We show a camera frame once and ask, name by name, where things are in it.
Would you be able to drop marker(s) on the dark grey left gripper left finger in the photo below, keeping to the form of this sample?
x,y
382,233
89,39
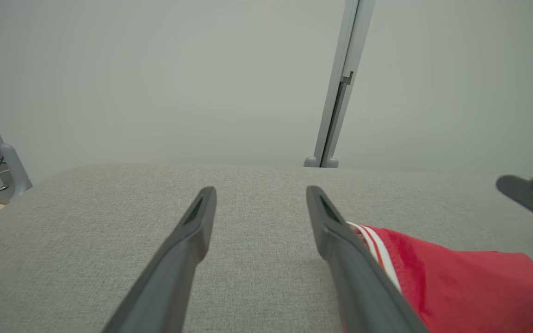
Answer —
x,y
169,277

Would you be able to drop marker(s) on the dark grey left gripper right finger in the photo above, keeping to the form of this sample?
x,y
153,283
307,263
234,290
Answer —
x,y
363,291

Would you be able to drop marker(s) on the red and white jersey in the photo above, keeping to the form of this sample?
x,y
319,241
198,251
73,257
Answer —
x,y
470,291

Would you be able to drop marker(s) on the grey partition end post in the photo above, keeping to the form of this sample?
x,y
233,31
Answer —
x,y
14,166

